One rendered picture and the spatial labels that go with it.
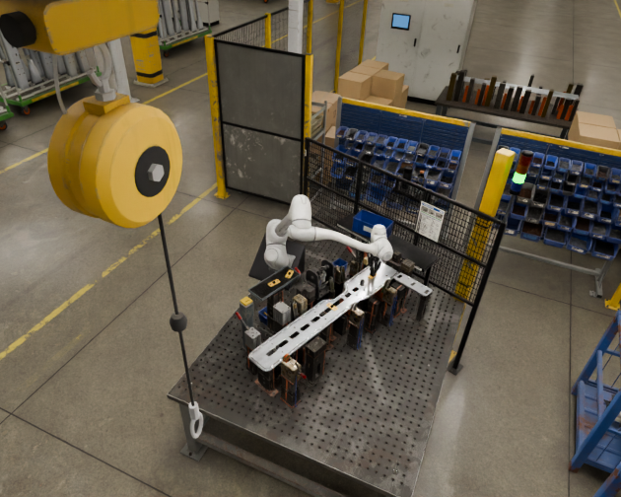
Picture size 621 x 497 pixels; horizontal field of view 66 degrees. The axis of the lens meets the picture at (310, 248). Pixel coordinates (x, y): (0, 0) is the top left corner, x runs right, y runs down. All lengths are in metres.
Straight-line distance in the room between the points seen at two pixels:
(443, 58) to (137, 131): 9.38
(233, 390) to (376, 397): 0.93
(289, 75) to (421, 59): 4.92
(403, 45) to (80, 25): 9.52
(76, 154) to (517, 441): 4.01
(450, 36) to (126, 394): 7.94
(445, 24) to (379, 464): 8.04
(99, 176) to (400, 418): 2.88
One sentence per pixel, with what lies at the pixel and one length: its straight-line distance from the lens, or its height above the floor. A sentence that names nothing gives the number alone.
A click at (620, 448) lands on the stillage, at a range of 4.43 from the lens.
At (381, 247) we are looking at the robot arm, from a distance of 3.28.
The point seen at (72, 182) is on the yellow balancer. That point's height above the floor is 3.08.
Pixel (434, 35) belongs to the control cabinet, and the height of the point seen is 1.26.
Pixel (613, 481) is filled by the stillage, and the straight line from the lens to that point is 3.34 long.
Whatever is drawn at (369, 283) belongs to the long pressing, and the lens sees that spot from 3.62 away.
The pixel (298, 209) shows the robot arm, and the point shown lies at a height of 1.59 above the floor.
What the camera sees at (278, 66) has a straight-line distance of 5.41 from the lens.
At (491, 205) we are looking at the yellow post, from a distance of 3.60.
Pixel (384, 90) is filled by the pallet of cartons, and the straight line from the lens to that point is 7.92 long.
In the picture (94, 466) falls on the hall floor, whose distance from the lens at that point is 4.05.
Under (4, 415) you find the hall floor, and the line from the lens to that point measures 4.58.
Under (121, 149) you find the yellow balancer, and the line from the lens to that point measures 0.56.
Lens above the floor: 3.35
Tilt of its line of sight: 37 degrees down
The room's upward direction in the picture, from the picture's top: 3 degrees clockwise
